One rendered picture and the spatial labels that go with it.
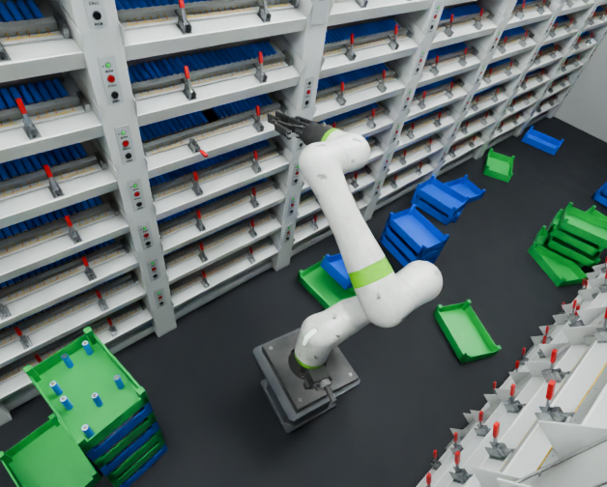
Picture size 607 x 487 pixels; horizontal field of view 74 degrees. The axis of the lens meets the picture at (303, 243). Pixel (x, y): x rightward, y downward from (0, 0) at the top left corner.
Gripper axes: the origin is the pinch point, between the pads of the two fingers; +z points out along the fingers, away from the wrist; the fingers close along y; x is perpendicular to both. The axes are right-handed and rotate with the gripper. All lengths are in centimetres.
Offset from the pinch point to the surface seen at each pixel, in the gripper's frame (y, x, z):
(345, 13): 33.3, 28.5, 2.9
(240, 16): -7.6, 31.0, 6.5
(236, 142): -11.5, -8.6, 10.1
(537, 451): -34, -14, -110
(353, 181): 69, -60, 24
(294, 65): 15.5, 13.1, 9.6
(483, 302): 99, -116, -55
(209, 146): -21.6, -7.5, 11.4
